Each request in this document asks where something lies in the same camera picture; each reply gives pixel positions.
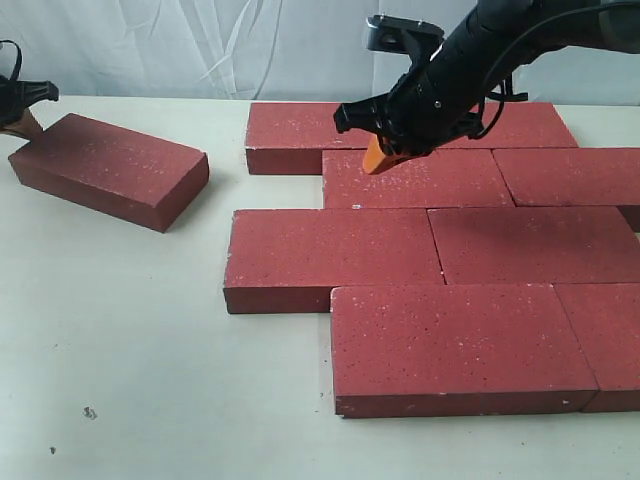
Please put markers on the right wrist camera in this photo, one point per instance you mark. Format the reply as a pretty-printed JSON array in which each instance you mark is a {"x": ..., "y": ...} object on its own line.
[{"x": 401, "y": 36}]

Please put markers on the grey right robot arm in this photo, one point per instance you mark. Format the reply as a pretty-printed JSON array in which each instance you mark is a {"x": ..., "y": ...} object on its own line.
[{"x": 530, "y": 29}]

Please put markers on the red brick with white chip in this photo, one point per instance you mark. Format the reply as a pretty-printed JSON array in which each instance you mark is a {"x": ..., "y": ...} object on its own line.
[{"x": 447, "y": 179}]

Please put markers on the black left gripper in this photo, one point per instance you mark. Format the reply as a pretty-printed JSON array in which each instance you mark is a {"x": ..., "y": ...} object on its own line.
[{"x": 17, "y": 97}]

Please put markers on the red brick front large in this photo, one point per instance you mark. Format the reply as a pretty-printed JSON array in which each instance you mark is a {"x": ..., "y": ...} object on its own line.
[{"x": 455, "y": 350}]

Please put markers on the white backdrop cloth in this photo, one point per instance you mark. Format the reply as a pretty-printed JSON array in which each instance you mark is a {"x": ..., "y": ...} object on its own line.
[{"x": 241, "y": 50}]

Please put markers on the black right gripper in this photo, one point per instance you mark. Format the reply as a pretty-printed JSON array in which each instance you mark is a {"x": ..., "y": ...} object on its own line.
[{"x": 431, "y": 104}]

